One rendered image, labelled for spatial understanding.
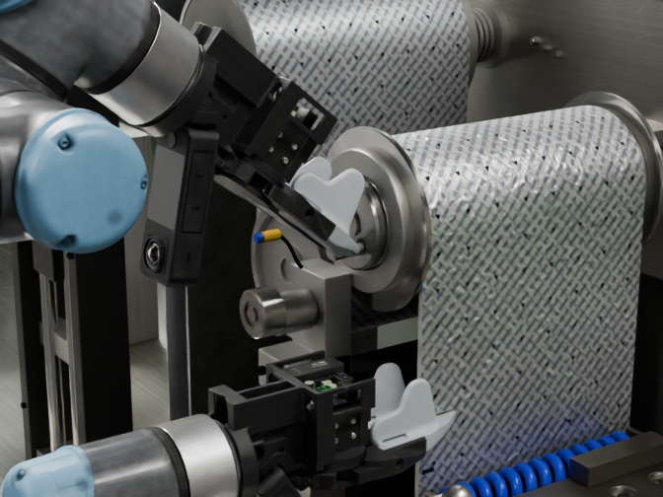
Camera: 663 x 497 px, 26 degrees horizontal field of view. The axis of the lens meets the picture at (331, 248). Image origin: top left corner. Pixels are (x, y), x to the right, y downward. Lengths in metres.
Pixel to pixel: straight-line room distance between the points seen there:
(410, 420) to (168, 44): 0.35
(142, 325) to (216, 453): 0.86
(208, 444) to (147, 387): 0.72
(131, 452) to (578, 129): 0.47
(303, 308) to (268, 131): 0.19
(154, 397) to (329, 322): 0.57
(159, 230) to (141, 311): 0.84
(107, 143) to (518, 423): 0.55
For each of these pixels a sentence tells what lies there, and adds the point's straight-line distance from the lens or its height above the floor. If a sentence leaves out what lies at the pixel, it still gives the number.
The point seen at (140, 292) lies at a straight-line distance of 1.84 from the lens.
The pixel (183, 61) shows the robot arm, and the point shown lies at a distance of 0.96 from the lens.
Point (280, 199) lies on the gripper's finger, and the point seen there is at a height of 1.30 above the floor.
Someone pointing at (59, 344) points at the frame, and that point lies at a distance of 1.44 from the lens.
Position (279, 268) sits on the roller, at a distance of 1.26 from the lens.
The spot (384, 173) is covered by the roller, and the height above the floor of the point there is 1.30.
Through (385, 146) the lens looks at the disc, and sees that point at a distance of 1.10.
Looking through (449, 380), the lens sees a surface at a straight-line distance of 1.15.
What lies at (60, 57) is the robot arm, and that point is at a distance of 0.92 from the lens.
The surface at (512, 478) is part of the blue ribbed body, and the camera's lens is 1.19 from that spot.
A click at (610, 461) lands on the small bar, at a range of 1.22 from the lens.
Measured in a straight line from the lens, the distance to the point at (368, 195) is 1.10.
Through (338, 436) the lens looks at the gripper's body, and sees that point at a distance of 1.07.
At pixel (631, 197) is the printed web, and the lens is 1.23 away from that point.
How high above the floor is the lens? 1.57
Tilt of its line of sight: 18 degrees down
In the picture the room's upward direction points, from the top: straight up
